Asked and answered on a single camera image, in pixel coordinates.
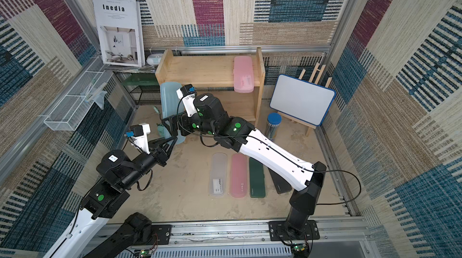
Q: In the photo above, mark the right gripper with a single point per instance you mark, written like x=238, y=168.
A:
x=175, y=123

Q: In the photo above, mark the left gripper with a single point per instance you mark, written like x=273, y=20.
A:
x=157, y=152

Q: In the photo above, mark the light blue pencil case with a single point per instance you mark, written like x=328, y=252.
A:
x=169, y=103

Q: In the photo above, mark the white translucent pencil case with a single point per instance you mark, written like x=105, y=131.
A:
x=217, y=181

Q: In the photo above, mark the pink pencil case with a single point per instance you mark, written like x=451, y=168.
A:
x=239, y=173
x=243, y=77

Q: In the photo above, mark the dark green pencil case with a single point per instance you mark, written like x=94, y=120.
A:
x=257, y=179

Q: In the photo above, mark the black pencil case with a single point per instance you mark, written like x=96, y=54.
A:
x=281, y=185

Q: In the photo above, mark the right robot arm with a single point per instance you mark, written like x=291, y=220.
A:
x=203, y=115

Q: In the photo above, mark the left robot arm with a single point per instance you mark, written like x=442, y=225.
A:
x=104, y=199

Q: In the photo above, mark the wooden two-tier shelf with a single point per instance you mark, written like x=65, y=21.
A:
x=214, y=74

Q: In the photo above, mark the blue lid pencil tube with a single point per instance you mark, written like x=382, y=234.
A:
x=273, y=122

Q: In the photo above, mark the white round gadget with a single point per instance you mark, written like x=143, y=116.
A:
x=154, y=59

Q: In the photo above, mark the Inedia magazine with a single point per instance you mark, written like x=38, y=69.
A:
x=118, y=24

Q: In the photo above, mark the whiteboard on wooden easel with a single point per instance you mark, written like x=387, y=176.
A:
x=303, y=102

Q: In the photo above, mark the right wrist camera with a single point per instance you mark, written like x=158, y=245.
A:
x=187, y=95

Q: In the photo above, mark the black wire side table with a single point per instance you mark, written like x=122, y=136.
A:
x=143, y=88

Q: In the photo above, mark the white wire basket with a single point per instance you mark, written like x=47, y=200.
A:
x=74, y=106

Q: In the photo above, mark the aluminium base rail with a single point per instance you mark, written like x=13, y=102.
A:
x=324, y=237

